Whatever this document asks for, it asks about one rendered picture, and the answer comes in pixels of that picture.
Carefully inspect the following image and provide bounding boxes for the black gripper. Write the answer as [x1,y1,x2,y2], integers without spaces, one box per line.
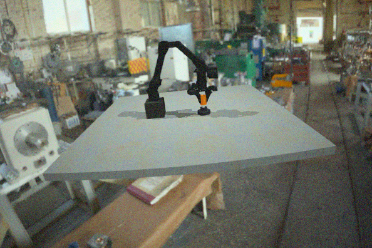
[187,79,218,104]

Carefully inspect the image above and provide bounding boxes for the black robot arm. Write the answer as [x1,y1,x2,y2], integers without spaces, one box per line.
[147,41,218,102]

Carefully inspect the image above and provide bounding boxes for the orange knob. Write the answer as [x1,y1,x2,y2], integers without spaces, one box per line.
[200,95,207,105]

